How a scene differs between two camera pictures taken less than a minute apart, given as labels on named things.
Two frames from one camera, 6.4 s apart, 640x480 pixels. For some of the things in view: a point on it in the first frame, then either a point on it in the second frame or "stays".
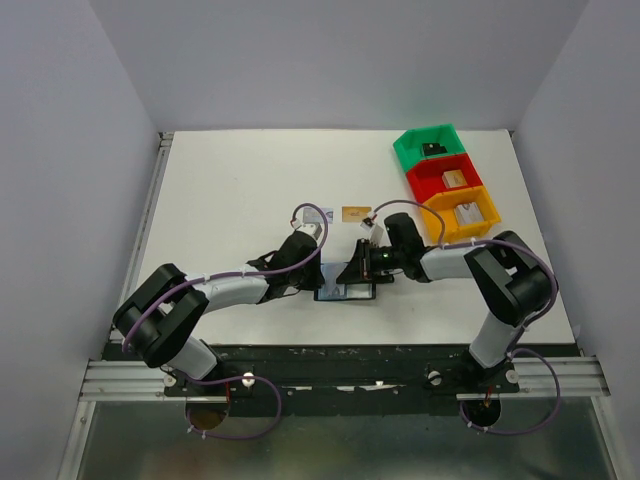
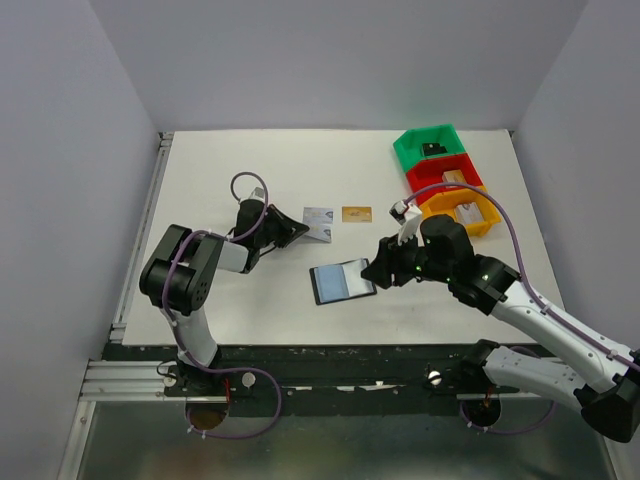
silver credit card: [338, 291] -> [320, 227]
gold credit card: [354, 214] stays
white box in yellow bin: [469, 213] stays
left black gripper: [310, 273] -> [273, 226]
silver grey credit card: [313, 214] stays
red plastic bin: [427, 181] stays
